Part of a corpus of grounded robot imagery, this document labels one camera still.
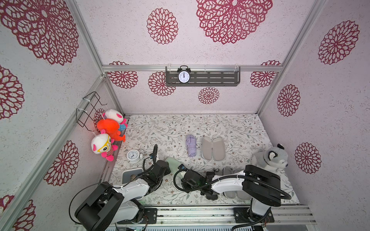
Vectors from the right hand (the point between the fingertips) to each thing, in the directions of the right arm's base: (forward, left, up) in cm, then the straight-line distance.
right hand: (179, 180), depth 85 cm
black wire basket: (+22, +49, +33) cm, 63 cm away
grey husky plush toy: (+7, -49, +16) cm, 52 cm away
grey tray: (0, +30, +5) cm, 30 cm away
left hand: (+9, +7, +1) cm, 12 cm away
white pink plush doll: (+34, +42, +19) cm, 58 cm away
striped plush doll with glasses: (+12, +43, +20) cm, 49 cm away
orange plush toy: (+25, +43, +18) cm, 53 cm away
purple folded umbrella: (+24, -7, +2) cm, 25 cm away
